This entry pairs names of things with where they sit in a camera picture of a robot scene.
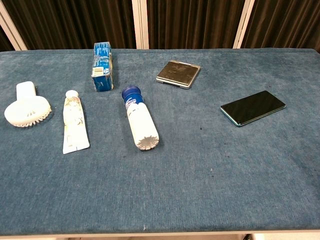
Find white cream tube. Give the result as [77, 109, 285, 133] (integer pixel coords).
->
[62, 89, 91, 155]

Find blue cardboard carton box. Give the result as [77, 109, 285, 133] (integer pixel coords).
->
[91, 41, 114, 93]

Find white handheld fan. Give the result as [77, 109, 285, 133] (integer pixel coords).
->
[4, 81, 53, 128]

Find blue velvet table cloth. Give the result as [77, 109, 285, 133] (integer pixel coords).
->
[0, 47, 320, 236]

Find dark pleated curtain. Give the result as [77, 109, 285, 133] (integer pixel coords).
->
[0, 0, 320, 54]

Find white bottle with blue cap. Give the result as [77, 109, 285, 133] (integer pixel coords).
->
[121, 85, 160, 152]

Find silver square pocket scale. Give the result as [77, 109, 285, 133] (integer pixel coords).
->
[155, 60, 202, 90]

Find black smartphone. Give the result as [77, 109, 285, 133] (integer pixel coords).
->
[220, 90, 287, 128]

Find white frame post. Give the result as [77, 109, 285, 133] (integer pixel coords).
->
[232, 0, 255, 50]
[131, 0, 150, 50]
[0, 1, 28, 52]

